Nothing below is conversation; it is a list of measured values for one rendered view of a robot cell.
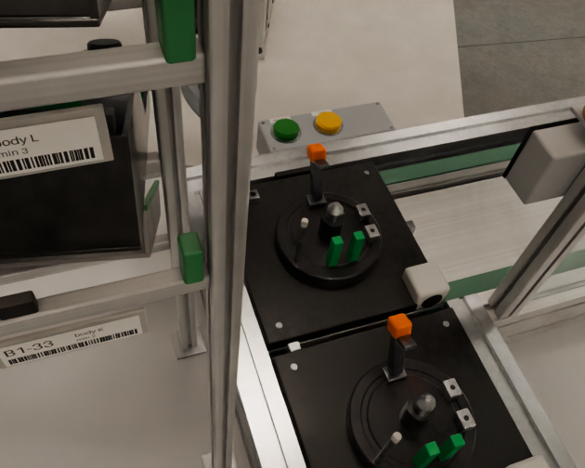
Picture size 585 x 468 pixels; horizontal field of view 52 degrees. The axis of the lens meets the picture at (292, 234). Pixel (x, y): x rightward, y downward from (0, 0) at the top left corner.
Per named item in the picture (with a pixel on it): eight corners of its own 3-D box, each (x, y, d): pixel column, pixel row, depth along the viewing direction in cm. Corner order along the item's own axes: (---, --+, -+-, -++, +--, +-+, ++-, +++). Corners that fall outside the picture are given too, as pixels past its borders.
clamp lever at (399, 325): (383, 367, 68) (386, 316, 64) (398, 362, 68) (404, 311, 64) (397, 390, 65) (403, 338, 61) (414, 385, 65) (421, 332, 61)
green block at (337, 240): (325, 260, 76) (331, 237, 72) (333, 257, 77) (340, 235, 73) (328, 267, 76) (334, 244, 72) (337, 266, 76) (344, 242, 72)
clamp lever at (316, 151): (306, 196, 81) (305, 144, 77) (320, 193, 82) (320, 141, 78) (317, 209, 78) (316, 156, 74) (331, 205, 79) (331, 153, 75)
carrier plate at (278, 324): (215, 200, 85) (215, 190, 83) (370, 169, 92) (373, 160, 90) (266, 352, 73) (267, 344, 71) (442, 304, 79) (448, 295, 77)
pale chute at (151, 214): (55, 220, 76) (51, 185, 75) (162, 214, 78) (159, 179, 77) (-16, 269, 49) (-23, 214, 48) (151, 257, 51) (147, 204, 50)
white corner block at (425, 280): (396, 283, 80) (404, 266, 77) (427, 275, 81) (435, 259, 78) (411, 313, 78) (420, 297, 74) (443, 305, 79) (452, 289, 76)
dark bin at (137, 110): (13, 112, 59) (-4, 34, 55) (150, 109, 61) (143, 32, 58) (-90, 266, 35) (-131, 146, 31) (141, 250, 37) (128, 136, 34)
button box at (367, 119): (255, 147, 99) (257, 119, 94) (371, 126, 104) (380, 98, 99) (268, 178, 95) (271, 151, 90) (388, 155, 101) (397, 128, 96)
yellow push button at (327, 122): (311, 122, 96) (312, 112, 94) (334, 118, 97) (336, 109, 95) (319, 139, 94) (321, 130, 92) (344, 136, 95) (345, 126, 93)
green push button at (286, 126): (268, 129, 94) (269, 120, 93) (292, 124, 95) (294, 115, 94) (277, 147, 92) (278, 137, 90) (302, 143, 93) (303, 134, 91)
